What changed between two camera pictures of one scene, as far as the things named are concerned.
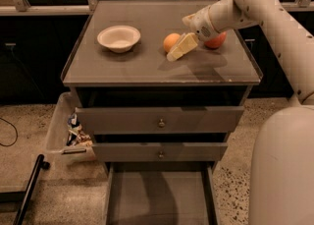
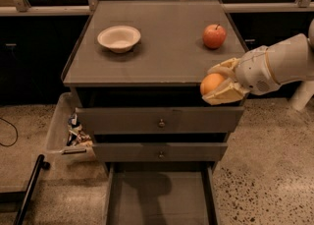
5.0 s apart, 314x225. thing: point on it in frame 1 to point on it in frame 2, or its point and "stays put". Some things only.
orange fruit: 170,40 to 209,82
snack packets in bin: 76,138 stays put
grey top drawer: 159,120 stays put
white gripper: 201,26 to 254,71
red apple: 216,42 stays put
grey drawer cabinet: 148,95 stays put
